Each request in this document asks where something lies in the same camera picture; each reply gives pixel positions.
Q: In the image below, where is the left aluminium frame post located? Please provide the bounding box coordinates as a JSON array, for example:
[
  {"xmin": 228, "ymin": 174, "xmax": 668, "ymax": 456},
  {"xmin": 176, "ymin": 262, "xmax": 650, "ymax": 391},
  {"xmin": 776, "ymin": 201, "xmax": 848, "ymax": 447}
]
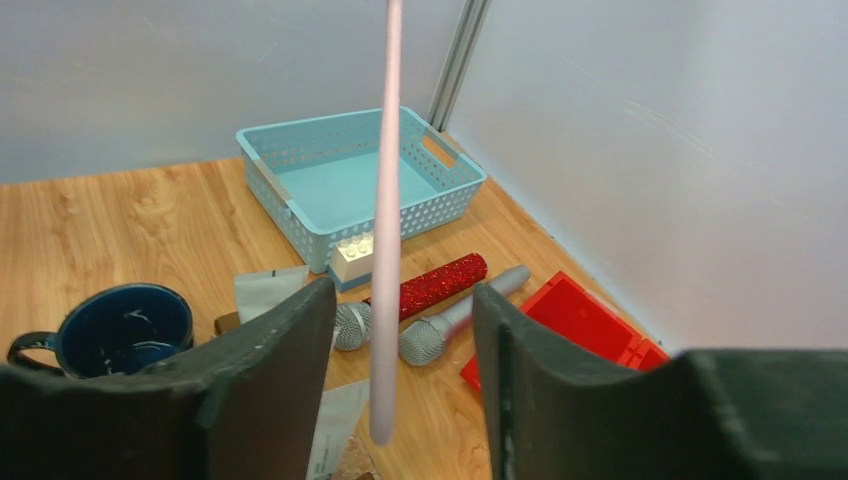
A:
[{"xmin": 428, "ymin": 0, "xmax": 490, "ymax": 131}]

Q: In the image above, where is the white toothpaste tube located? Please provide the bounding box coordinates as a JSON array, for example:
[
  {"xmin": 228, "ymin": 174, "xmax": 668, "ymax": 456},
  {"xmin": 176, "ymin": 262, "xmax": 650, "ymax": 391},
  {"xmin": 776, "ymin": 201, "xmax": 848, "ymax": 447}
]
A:
[{"xmin": 234, "ymin": 265, "xmax": 309, "ymax": 324}]

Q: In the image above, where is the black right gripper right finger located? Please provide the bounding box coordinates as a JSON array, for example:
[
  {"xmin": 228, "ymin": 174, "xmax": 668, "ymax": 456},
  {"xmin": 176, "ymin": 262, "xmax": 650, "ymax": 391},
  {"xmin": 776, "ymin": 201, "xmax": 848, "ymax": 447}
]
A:
[{"xmin": 472, "ymin": 285, "xmax": 847, "ymax": 479}]

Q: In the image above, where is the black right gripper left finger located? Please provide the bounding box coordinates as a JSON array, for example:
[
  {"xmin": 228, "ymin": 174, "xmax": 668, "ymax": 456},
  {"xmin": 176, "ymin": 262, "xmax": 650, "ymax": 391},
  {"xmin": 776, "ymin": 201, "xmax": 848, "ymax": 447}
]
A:
[{"xmin": 1, "ymin": 278, "xmax": 337, "ymax": 479}]

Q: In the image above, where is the grey toothpaste tube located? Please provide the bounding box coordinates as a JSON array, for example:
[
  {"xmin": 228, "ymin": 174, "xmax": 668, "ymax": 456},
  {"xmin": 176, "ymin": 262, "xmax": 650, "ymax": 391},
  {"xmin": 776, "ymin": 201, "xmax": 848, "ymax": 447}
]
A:
[{"xmin": 306, "ymin": 379, "xmax": 370, "ymax": 480}]

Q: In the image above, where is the red glitter microphone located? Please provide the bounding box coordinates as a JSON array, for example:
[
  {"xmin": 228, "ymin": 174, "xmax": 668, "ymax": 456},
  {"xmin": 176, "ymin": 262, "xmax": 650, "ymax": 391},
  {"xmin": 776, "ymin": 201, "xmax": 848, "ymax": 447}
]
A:
[{"xmin": 334, "ymin": 253, "xmax": 488, "ymax": 351}]

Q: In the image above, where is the light blue plastic basket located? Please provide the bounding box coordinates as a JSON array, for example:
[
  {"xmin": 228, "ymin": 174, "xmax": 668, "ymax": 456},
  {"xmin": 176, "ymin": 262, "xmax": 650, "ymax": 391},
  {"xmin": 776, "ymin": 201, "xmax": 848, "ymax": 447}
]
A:
[{"xmin": 236, "ymin": 107, "xmax": 487, "ymax": 274}]

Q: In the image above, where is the dark blue mug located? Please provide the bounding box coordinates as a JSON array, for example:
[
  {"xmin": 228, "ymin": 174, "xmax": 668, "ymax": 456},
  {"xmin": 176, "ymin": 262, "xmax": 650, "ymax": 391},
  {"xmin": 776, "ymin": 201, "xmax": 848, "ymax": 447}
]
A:
[{"xmin": 7, "ymin": 283, "xmax": 195, "ymax": 379}]

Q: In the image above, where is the white toy brick block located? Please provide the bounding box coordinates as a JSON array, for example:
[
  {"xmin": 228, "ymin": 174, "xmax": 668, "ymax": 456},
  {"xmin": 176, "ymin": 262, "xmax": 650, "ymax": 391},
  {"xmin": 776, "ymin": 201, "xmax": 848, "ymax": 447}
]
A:
[{"xmin": 328, "ymin": 231, "xmax": 374, "ymax": 292}]

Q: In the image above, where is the silver microphone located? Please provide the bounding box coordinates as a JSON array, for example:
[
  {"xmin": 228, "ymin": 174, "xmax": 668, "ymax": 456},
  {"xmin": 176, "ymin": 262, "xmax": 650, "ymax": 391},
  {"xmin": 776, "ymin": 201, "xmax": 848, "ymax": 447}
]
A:
[{"xmin": 398, "ymin": 265, "xmax": 531, "ymax": 366}]

